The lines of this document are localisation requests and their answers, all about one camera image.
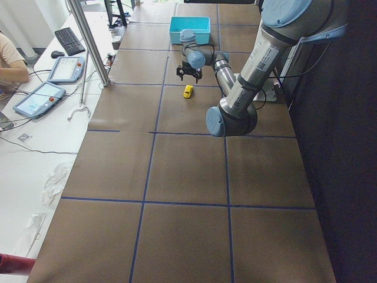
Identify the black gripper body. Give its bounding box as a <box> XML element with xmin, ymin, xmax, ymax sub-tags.
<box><xmin>176</xmin><ymin>61</ymin><xmax>203</xmax><ymax>77</ymax></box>

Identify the yellow beetle toy car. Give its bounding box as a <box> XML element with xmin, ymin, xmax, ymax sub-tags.
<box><xmin>183</xmin><ymin>85</ymin><xmax>194</xmax><ymax>99</ymax></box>

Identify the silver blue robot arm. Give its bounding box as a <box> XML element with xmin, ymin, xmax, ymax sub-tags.
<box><xmin>177</xmin><ymin>1</ymin><xmax>349</xmax><ymax>137</ymax></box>

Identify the light blue plastic bin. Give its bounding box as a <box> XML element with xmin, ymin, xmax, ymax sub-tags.
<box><xmin>169</xmin><ymin>17</ymin><xmax>211</xmax><ymax>44</ymax></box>

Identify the black keyboard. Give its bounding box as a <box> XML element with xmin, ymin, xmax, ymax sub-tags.
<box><xmin>54</xmin><ymin>27</ymin><xmax>85</xmax><ymax>56</ymax></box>

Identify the far teach pendant tablet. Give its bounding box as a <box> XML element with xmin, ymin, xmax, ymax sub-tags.
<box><xmin>47</xmin><ymin>56</ymin><xmax>85</xmax><ymax>84</ymax></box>

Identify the teach pendant tablet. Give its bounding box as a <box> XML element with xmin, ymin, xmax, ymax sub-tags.
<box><xmin>13</xmin><ymin>82</ymin><xmax>66</xmax><ymax>119</ymax></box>
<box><xmin>47</xmin><ymin>56</ymin><xmax>85</xmax><ymax>84</ymax></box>

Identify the brown paper table cover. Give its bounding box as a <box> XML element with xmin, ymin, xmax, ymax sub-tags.
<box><xmin>28</xmin><ymin>4</ymin><xmax>335</xmax><ymax>282</ymax></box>

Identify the black computer mouse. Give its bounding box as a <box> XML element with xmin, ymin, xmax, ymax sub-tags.
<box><xmin>51</xmin><ymin>51</ymin><xmax>65</xmax><ymax>59</ymax></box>

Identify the near teach pendant tablet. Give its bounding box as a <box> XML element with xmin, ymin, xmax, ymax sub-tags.
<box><xmin>13</xmin><ymin>82</ymin><xmax>66</xmax><ymax>119</ymax></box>

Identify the seated person in peach shirt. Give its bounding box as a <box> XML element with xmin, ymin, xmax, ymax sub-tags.
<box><xmin>1</xmin><ymin>32</ymin><xmax>29</xmax><ymax>102</ymax></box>

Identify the white crumpled cloth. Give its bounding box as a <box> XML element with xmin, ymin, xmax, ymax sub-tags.
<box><xmin>41</xmin><ymin>162</ymin><xmax>72</xmax><ymax>206</ymax></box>

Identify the white plastic bag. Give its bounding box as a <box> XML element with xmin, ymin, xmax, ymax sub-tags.
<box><xmin>13</xmin><ymin>213</ymin><xmax>47</xmax><ymax>257</ymax></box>

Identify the red object at edge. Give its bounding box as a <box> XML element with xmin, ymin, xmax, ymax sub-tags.
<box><xmin>1</xmin><ymin>254</ymin><xmax>35</xmax><ymax>275</ymax></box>

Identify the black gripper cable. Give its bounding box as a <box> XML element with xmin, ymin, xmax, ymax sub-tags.
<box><xmin>185</xmin><ymin>42</ymin><xmax>215</xmax><ymax>60</ymax></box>

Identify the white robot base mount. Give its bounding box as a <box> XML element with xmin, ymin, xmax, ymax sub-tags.
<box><xmin>253</xmin><ymin>78</ymin><xmax>280</xmax><ymax>102</ymax></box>

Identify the aluminium frame post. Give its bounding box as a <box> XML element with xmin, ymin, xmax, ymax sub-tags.
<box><xmin>67</xmin><ymin>0</ymin><xmax>110</xmax><ymax>87</ymax></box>

